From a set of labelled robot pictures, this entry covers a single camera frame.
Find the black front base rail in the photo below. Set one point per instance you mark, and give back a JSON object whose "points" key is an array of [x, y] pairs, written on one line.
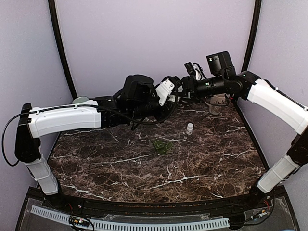
{"points": [[97, 208]]}

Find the white slotted cable duct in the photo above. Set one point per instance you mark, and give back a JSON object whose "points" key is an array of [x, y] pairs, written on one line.
{"points": [[131, 223]]}

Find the pale green bowl left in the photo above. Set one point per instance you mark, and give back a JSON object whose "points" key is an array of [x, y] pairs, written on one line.
{"points": [[80, 99]]}

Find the white pill bottle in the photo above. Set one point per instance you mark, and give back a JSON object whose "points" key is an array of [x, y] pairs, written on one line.
{"points": [[189, 129], [172, 98]]}

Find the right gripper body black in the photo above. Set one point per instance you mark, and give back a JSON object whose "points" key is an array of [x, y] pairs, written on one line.
{"points": [[190, 81]]}

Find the cream floral mug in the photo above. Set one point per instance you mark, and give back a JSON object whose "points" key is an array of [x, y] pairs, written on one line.
{"points": [[216, 103]]}

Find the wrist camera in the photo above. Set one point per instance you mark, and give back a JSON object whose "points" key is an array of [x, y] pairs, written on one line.
{"points": [[166, 88], [195, 70]]}

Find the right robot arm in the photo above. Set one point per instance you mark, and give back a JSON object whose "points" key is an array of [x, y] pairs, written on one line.
{"points": [[248, 86]]}

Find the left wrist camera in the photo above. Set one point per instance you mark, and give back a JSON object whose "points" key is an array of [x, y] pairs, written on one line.
{"points": [[166, 88]]}

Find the black frame post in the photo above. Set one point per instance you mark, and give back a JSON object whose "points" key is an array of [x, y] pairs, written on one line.
{"points": [[60, 48], [252, 35]]}

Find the right black frame post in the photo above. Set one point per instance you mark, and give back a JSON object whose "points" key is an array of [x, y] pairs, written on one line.
{"points": [[252, 35]]}

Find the left black frame post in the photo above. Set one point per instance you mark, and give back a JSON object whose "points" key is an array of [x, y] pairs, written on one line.
{"points": [[60, 48]]}

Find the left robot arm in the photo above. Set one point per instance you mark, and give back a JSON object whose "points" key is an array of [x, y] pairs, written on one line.
{"points": [[137, 100]]}

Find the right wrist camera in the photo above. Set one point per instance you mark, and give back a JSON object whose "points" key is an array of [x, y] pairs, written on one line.
{"points": [[195, 70]]}

